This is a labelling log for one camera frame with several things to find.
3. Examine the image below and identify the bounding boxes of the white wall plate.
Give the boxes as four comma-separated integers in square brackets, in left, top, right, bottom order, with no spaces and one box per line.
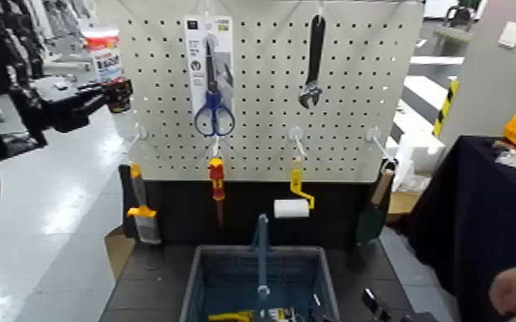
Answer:
[497,21,516,48]

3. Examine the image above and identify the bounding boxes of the orange grey paintbrush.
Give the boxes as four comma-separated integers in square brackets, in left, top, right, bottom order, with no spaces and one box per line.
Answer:
[125,162,162,245]

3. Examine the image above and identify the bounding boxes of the blue grey plastic crate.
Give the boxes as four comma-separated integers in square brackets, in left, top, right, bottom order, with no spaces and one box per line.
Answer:
[177,243,342,322]

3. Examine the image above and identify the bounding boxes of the yellow tool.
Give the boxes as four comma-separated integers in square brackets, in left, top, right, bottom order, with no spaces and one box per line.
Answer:
[208,311,255,322]

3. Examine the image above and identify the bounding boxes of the white foam block stack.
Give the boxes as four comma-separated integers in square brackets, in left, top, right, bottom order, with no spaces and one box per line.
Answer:
[386,56,466,190]

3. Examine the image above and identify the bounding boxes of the blue scissors on card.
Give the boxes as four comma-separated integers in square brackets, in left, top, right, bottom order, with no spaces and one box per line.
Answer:
[184,16,237,138]

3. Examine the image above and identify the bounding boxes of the black clothed side table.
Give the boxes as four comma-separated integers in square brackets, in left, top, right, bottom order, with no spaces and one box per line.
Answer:
[408,134,516,316]

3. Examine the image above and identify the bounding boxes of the red yellow screwdriver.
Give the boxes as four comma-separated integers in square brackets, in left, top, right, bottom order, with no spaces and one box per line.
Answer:
[208,157,226,226]

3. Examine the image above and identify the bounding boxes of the yellow black striped post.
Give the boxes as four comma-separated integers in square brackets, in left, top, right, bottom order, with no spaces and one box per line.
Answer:
[432,78,460,138]

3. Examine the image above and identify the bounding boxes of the wooden handled dark trowel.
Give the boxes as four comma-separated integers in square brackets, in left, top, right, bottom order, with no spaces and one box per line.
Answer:
[356,168,396,246]

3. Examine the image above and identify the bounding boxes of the person's bare hand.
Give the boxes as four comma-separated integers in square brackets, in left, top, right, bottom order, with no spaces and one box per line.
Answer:
[487,267,516,316]

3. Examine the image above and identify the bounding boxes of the yellow white paint roller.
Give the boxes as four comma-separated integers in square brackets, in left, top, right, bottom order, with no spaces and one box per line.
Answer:
[273,168,316,220]

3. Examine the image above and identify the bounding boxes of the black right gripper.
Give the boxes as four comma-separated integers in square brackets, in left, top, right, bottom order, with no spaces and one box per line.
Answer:
[310,287,441,322]

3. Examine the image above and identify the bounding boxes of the black adjustable wrench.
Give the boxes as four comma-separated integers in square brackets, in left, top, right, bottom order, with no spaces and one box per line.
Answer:
[298,15,327,110]

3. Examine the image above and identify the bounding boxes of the beige pegboard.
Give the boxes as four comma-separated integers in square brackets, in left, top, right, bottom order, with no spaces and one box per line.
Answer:
[116,0,424,183]

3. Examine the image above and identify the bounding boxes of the brown cardboard sheet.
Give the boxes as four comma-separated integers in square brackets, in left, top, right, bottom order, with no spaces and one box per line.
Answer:
[105,226,135,280]

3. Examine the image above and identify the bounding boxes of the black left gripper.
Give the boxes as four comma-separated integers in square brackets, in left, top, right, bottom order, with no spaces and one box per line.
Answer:
[30,76,133,134]

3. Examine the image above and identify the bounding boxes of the white red glue tube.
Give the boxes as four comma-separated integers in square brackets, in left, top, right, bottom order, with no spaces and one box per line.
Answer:
[81,27,132,113]

